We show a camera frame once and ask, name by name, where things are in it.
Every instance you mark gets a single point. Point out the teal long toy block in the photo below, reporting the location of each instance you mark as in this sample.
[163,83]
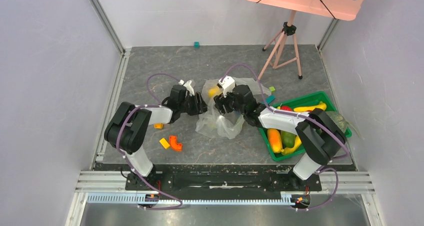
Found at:
[270,99]

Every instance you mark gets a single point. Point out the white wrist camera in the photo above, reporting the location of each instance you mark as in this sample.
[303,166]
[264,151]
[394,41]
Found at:
[189,85]
[227,84]

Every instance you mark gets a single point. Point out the yellow square toy brick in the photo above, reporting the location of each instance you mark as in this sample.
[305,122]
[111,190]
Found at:
[158,126]

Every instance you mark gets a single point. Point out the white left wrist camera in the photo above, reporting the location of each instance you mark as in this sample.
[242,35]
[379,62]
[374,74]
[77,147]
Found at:
[189,85]

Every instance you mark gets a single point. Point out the green mango in tray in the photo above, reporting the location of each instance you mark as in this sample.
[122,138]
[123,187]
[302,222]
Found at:
[288,139]

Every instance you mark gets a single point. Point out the orange curved toy piece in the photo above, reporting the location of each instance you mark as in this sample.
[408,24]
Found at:
[173,141]

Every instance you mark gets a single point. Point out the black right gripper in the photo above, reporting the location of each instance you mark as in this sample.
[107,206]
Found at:
[224,103]

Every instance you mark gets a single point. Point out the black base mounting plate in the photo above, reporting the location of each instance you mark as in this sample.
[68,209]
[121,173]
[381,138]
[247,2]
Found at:
[172,177]

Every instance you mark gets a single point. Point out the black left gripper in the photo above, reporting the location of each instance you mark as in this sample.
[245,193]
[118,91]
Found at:
[200,107]

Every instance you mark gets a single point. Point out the yellow flat toy block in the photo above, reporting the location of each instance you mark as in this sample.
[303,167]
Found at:
[164,143]

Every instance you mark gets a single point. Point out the netted green melon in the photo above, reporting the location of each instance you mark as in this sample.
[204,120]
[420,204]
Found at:
[338,119]

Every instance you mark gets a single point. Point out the clear plastic bag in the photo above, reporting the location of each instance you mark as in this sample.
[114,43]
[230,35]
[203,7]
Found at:
[212,124]

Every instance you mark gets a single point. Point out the orange fruit in bag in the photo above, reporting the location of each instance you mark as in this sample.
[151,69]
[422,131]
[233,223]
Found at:
[214,92]

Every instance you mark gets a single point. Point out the orange yellow mango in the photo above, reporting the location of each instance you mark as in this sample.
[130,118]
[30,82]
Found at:
[275,140]

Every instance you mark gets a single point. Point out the red strawberry fruit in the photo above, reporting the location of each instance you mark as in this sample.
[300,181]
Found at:
[286,108]

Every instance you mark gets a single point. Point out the yellow banana bunch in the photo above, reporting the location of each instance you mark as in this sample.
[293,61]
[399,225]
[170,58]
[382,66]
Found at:
[321,105]

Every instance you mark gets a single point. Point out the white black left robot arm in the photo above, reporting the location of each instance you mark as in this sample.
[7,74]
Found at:
[127,129]

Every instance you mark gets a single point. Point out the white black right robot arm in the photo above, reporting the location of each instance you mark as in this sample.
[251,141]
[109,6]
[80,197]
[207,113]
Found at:
[320,136]

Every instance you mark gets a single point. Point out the pink music stand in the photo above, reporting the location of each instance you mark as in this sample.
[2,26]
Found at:
[345,10]

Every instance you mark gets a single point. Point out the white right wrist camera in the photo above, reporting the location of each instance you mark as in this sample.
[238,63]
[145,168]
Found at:
[227,84]

